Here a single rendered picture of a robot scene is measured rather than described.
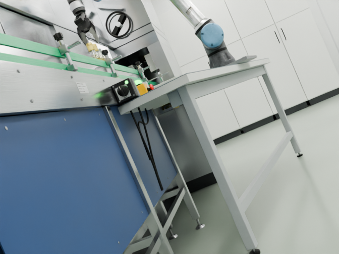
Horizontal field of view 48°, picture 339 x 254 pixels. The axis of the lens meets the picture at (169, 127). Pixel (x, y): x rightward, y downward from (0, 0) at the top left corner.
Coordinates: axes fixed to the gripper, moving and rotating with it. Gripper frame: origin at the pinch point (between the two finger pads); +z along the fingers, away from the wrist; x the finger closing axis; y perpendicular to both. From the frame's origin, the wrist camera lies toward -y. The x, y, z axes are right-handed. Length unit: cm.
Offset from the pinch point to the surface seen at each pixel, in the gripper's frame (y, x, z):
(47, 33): -15.6, 15.0, -10.4
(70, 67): -87, -15, 28
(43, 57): -100, -13, 25
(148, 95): -56, -28, 43
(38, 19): -21.4, 14.1, -16.6
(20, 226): -140, -13, 63
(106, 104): -69, -15, 41
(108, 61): -41.1, -14.9, 21.5
